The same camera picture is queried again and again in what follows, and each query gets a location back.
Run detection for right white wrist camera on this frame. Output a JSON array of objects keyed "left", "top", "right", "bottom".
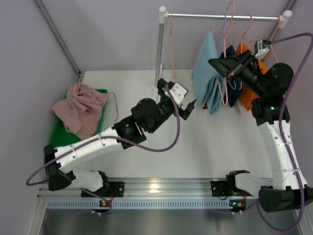
[{"left": 254, "top": 39, "right": 271, "bottom": 60}]

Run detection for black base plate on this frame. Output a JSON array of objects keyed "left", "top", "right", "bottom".
[
  {"left": 80, "top": 182, "right": 125, "bottom": 198},
  {"left": 210, "top": 180, "right": 251, "bottom": 198}
]

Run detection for pink hanger of orange trousers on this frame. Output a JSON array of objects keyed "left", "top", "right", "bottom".
[{"left": 232, "top": 14, "right": 252, "bottom": 52}]

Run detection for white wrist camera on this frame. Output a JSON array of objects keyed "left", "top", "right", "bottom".
[
  {"left": 254, "top": 39, "right": 271, "bottom": 60},
  {"left": 169, "top": 83, "right": 189, "bottom": 106}
]

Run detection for light blue trousers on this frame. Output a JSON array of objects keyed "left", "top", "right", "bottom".
[{"left": 191, "top": 31, "right": 225, "bottom": 115}]

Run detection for bright orange trousers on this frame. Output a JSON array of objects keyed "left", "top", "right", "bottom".
[{"left": 236, "top": 43, "right": 258, "bottom": 111}]

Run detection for white metal clothes rack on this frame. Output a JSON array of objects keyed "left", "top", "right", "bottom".
[{"left": 154, "top": 1, "right": 295, "bottom": 86}]

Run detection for navy blue trousers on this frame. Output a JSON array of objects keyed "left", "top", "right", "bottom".
[{"left": 220, "top": 45, "right": 243, "bottom": 108}]

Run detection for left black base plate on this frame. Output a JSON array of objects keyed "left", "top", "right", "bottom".
[{"left": 80, "top": 182, "right": 125, "bottom": 198}]

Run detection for empty pink wire hanger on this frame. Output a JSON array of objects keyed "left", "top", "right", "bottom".
[{"left": 252, "top": 15, "right": 284, "bottom": 62}]

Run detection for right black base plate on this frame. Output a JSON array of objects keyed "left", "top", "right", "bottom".
[{"left": 210, "top": 180, "right": 251, "bottom": 198}]

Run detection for aluminium mounting rail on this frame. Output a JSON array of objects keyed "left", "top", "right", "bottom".
[{"left": 36, "top": 178, "right": 304, "bottom": 199}]

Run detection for green plastic bin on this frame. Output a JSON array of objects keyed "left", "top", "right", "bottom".
[{"left": 48, "top": 89, "right": 108, "bottom": 147}]

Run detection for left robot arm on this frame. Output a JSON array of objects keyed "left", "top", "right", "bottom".
[{"left": 44, "top": 78, "right": 195, "bottom": 194}]

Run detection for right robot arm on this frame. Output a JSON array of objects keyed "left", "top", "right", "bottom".
[{"left": 208, "top": 50, "right": 313, "bottom": 212}]

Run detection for pink hanger of blue trousers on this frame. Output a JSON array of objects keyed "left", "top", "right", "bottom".
[{"left": 214, "top": 0, "right": 236, "bottom": 106}]

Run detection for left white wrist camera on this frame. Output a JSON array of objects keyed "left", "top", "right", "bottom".
[{"left": 169, "top": 83, "right": 189, "bottom": 106}]

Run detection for pink trousers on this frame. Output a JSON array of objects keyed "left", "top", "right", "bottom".
[{"left": 52, "top": 82, "right": 117, "bottom": 140}]

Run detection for slotted grey cable duct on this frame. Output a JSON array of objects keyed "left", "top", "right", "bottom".
[{"left": 46, "top": 199, "right": 236, "bottom": 210}]

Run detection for pink wire hanger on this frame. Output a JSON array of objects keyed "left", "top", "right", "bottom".
[
  {"left": 166, "top": 16, "right": 177, "bottom": 82},
  {"left": 252, "top": 15, "right": 284, "bottom": 62}
]

